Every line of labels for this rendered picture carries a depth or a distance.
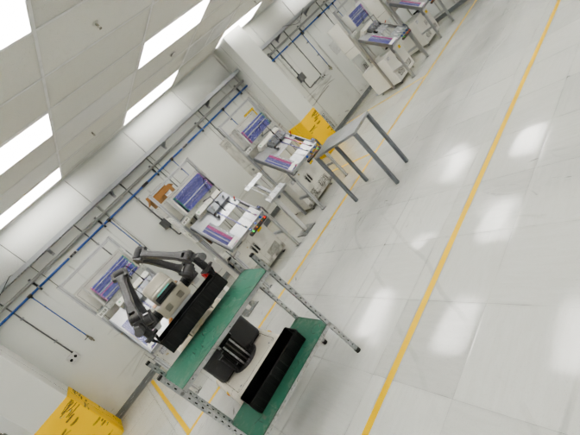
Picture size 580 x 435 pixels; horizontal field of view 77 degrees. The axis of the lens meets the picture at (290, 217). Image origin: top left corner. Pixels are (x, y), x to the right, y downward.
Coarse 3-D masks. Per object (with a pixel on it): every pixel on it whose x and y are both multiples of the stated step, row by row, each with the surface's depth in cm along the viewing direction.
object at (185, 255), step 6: (138, 246) 262; (144, 252) 258; (150, 252) 257; (156, 252) 257; (162, 252) 256; (168, 252) 256; (174, 252) 255; (180, 252) 254; (186, 252) 254; (138, 258) 257; (144, 258) 259; (150, 258) 259; (156, 258) 258; (162, 258) 257; (168, 258) 255; (174, 258) 253; (180, 258) 252; (186, 258) 251
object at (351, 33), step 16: (336, 16) 690; (352, 16) 700; (368, 16) 727; (336, 32) 719; (352, 32) 701; (368, 32) 717; (384, 32) 706; (400, 32) 698; (352, 48) 726; (384, 48) 762; (400, 48) 735; (384, 64) 713; (400, 64) 727; (368, 80) 763; (384, 80) 741; (400, 80) 721
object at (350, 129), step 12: (360, 120) 409; (372, 120) 420; (336, 132) 457; (348, 132) 410; (384, 132) 426; (324, 144) 459; (336, 144) 416; (372, 156) 404; (324, 168) 451; (384, 168) 409; (336, 180) 456; (396, 180) 413; (348, 192) 462
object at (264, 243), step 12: (252, 228) 509; (264, 228) 518; (252, 240) 506; (264, 240) 515; (276, 240) 525; (240, 252) 495; (252, 252) 503; (264, 252) 512; (276, 252) 522; (240, 264) 492; (252, 264) 501
